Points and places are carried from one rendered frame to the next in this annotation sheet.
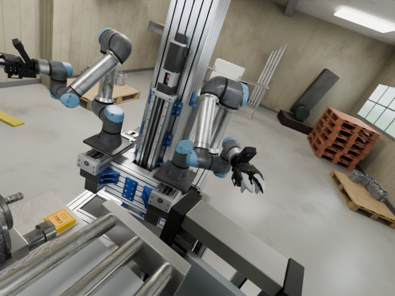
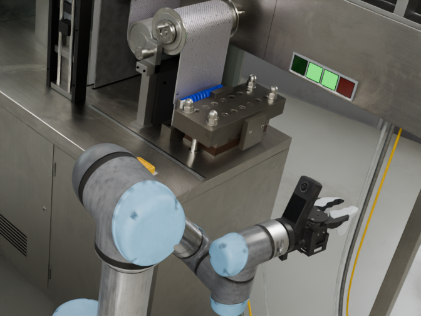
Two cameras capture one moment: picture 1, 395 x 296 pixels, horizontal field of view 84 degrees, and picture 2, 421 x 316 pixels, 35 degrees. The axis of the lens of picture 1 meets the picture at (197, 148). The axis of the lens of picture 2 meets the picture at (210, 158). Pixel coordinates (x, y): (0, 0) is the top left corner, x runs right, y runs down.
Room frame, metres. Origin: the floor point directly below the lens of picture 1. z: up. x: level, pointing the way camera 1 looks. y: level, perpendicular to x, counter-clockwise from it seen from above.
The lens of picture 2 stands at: (2.04, 0.97, 2.04)
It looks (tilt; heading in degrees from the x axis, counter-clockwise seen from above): 32 degrees down; 195
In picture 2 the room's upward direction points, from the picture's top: 11 degrees clockwise
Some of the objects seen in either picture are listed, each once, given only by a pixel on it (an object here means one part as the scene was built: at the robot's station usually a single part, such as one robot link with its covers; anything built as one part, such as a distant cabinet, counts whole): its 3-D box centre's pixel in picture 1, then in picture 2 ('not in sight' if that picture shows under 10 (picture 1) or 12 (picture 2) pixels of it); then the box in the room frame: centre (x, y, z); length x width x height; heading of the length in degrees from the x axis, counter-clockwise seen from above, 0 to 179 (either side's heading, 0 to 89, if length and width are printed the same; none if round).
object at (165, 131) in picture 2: not in sight; (194, 120); (0.12, 0.39, 0.92); 0.28 x 0.04 x 0.04; 159
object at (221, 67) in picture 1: (223, 83); not in sight; (6.34, -0.01, 0.56); 2.36 x 0.59 x 1.13; 84
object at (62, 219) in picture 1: (60, 220); (138, 168); (0.49, 0.35, 0.91); 0.07 x 0.07 x 0.02; 69
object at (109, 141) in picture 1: (110, 134); not in sight; (1.20, 0.55, 0.87); 0.15 x 0.15 x 0.10
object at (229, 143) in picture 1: (231, 148); not in sight; (0.92, -0.15, 1.21); 0.11 x 0.08 x 0.09; 18
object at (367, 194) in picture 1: (363, 191); not in sight; (3.65, -3.06, 0.16); 1.17 x 0.80 x 0.33; 173
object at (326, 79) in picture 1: (308, 98); not in sight; (7.19, -2.63, 0.94); 1.10 x 1.09 x 1.88; 173
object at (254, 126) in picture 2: not in sight; (253, 131); (0.14, 0.60, 0.97); 0.10 x 0.03 x 0.11; 159
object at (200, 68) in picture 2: not in sight; (201, 70); (0.12, 0.38, 1.11); 0.23 x 0.01 x 0.18; 159
